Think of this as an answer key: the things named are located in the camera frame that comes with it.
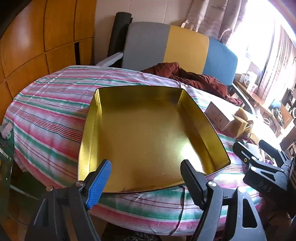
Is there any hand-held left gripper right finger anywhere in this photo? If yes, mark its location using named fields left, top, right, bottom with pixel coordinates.
left=180, top=159, right=267, bottom=241

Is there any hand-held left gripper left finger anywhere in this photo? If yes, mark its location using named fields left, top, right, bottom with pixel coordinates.
left=24, top=159, right=112, bottom=241

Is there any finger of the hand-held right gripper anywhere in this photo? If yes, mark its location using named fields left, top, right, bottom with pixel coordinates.
left=232, top=141, right=264, bottom=170
left=258, top=140, right=289, bottom=168

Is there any white plastic packet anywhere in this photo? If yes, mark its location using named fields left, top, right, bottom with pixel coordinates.
left=245, top=143, right=265, bottom=161

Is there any yellow sponge cake packet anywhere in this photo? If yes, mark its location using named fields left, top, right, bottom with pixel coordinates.
left=225, top=116, right=251, bottom=138
left=233, top=107, right=253, bottom=121

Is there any white carton box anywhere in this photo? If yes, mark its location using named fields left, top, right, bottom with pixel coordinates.
left=205, top=101, right=235, bottom=132

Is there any gold tin box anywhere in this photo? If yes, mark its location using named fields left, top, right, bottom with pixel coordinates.
left=77, top=86, right=231, bottom=194

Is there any person's red clothing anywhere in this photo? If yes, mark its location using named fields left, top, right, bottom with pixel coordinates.
left=258, top=197, right=296, bottom=241

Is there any wooden desk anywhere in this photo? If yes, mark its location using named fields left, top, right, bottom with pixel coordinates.
left=233, top=74, right=296, bottom=149

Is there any white milk carton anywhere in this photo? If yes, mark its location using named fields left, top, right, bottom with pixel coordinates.
left=245, top=71, right=258, bottom=85

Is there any dark red cloth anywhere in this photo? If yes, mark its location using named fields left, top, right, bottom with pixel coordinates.
left=141, top=62, right=243, bottom=106

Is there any patterned curtain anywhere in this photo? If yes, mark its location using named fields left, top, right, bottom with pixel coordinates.
left=180, top=0, right=248, bottom=44
left=257, top=23, right=295, bottom=98

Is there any striped tablecloth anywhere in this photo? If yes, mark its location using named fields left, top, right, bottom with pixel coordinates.
left=2, top=65, right=266, bottom=234

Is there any grey yellow blue chair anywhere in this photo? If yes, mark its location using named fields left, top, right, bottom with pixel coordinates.
left=96, top=22, right=257, bottom=114

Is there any white chair armrest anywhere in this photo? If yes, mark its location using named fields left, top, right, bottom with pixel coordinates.
left=96, top=52, right=124, bottom=67

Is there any black rolled mat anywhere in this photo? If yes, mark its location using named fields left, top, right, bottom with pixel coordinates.
left=107, top=12, right=133, bottom=67

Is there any wooden wardrobe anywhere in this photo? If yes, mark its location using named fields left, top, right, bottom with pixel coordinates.
left=0, top=0, right=96, bottom=126

